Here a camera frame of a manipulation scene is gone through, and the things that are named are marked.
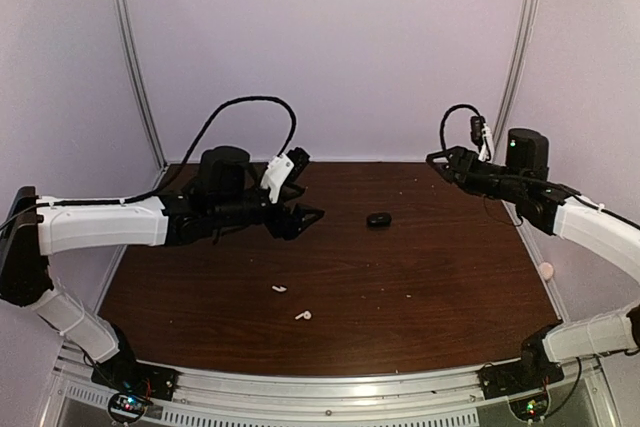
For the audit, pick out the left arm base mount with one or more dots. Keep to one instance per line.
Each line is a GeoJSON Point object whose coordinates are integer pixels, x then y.
{"type": "Point", "coordinates": [135, 396]}

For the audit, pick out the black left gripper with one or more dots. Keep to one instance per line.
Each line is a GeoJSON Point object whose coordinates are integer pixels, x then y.
{"type": "Point", "coordinates": [291, 228]}

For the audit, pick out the left aluminium frame post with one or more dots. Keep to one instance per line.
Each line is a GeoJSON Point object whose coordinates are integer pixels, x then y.
{"type": "Point", "coordinates": [136, 78]}

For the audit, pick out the front aluminium rail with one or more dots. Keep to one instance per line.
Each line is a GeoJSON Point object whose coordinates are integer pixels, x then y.
{"type": "Point", "coordinates": [450, 397]}

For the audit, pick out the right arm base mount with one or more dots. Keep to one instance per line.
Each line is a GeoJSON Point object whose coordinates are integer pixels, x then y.
{"type": "Point", "coordinates": [522, 384]}

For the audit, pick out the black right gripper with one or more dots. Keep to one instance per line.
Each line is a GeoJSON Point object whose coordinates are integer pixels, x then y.
{"type": "Point", "coordinates": [459, 158]}

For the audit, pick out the white round charging case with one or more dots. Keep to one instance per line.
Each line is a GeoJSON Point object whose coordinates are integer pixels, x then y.
{"type": "Point", "coordinates": [546, 271]}

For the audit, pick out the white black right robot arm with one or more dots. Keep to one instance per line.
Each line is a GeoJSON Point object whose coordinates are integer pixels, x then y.
{"type": "Point", "coordinates": [561, 211]}

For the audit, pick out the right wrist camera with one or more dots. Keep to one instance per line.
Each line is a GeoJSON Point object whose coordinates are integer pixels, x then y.
{"type": "Point", "coordinates": [482, 138]}

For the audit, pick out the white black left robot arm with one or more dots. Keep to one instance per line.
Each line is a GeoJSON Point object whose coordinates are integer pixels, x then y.
{"type": "Point", "coordinates": [225, 195]}

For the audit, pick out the white earbud lower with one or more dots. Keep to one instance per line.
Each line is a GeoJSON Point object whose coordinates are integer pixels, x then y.
{"type": "Point", "coordinates": [306, 315]}

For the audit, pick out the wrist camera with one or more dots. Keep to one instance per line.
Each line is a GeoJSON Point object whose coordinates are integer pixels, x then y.
{"type": "Point", "coordinates": [282, 170]}
{"type": "Point", "coordinates": [482, 138]}

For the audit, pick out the aluminium frame post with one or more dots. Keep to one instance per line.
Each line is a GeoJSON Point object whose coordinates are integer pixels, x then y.
{"type": "Point", "coordinates": [136, 78]}
{"type": "Point", "coordinates": [523, 36]}

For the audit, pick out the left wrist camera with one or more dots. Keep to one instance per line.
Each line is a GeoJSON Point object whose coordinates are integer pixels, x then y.
{"type": "Point", "coordinates": [282, 170]}

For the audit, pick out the right aluminium frame post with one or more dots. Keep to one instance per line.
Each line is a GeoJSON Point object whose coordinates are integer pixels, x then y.
{"type": "Point", "coordinates": [523, 36]}

